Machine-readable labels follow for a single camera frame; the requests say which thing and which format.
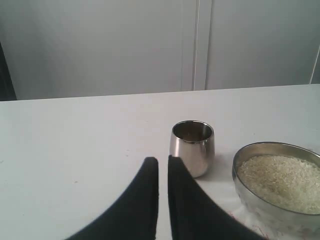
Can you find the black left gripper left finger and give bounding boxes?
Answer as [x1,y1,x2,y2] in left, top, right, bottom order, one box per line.
[69,157,159,240]

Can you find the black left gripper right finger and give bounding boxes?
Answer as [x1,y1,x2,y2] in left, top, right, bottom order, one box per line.
[167,155,264,240]

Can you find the stainless steel cup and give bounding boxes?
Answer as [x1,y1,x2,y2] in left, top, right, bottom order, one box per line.
[169,120,215,178]

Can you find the steel bowl of rice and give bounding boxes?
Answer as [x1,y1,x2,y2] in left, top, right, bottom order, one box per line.
[232,141,320,236]

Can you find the white cabinet doors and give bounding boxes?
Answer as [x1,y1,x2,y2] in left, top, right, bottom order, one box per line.
[0,0,320,100]

